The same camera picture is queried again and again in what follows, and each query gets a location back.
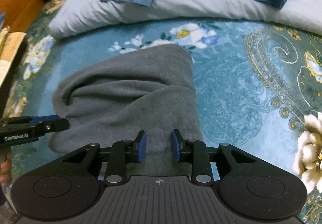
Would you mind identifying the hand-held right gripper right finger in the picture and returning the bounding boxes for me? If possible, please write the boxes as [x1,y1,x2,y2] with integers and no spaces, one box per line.
[170,129,259,187]

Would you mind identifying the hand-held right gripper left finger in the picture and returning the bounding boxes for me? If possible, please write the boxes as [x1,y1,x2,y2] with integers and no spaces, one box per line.
[58,130,148,187]

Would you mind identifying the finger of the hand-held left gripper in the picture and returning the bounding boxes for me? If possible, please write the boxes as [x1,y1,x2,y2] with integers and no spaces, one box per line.
[25,118,70,137]
[0,115,59,126]

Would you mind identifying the grey fleece garment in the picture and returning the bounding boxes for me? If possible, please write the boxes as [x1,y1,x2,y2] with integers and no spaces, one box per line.
[48,44,205,178]

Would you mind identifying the person's left hand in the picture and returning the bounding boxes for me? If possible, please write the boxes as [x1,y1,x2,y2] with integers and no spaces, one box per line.
[0,157,11,188]

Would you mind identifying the cream pillow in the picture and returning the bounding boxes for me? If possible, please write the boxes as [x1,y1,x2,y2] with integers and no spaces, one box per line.
[0,31,27,84]

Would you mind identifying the teal floral bed blanket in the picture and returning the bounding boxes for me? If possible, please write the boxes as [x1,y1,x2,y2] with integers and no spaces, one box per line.
[0,0,322,224]

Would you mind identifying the pale yellow cushion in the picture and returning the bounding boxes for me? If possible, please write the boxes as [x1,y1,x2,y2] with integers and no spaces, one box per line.
[0,25,10,46]

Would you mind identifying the grey-blue daisy print quilt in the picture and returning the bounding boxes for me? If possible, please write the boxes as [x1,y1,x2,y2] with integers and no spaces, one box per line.
[49,0,322,39]

